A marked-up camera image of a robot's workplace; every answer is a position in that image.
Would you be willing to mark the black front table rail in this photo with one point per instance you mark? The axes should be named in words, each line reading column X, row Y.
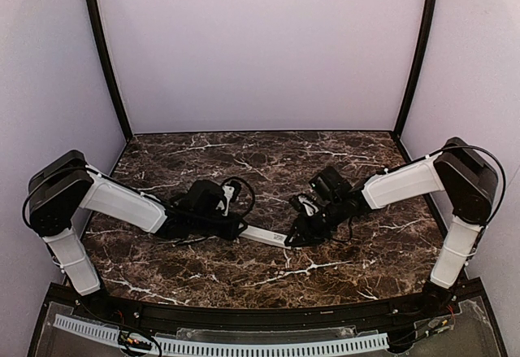
column 390, row 314

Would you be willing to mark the right black frame post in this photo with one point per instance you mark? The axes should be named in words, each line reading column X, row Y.
column 424, row 31

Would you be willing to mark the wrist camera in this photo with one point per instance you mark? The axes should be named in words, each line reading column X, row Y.
column 329, row 185
column 231, row 191

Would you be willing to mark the white remote control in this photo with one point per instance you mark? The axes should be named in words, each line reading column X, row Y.
column 243, row 233

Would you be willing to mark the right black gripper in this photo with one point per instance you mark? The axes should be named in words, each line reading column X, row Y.
column 310, row 222

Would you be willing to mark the left black frame post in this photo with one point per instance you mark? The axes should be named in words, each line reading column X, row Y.
column 107, row 68

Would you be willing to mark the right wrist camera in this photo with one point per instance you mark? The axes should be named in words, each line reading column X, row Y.
column 329, row 185

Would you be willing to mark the white slotted cable duct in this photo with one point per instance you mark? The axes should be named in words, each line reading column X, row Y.
column 199, row 342

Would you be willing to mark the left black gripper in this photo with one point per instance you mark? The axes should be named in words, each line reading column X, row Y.
column 229, row 227

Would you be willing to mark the black frame post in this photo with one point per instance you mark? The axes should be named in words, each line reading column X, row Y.
column 107, row 68
column 424, row 31

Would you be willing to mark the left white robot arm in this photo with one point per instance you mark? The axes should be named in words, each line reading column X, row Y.
column 69, row 187

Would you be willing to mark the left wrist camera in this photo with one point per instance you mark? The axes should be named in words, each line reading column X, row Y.
column 231, row 191

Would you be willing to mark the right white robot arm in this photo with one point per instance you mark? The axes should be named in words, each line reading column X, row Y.
column 471, row 179

